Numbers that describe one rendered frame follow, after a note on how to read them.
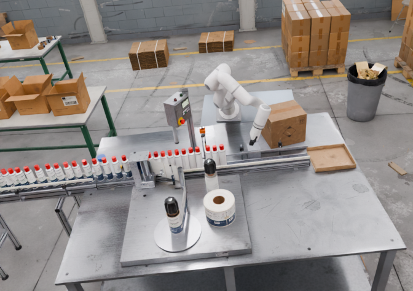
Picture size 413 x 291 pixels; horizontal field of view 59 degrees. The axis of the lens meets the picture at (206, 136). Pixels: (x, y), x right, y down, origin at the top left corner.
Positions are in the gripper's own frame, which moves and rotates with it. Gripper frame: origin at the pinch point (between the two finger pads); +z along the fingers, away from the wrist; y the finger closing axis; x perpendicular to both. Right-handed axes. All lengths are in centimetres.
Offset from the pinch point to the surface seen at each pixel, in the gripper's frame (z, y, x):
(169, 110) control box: -14, -2, -64
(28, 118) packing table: 105, -127, -202
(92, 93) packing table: 84, -169, -144
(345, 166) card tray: -3, 13, 70
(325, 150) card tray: 2, -10, 64
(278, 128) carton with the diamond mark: -5.6, -18.6, 22.7
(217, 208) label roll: 15, 57, -26
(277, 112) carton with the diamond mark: -12.9, -29.5, 21.8
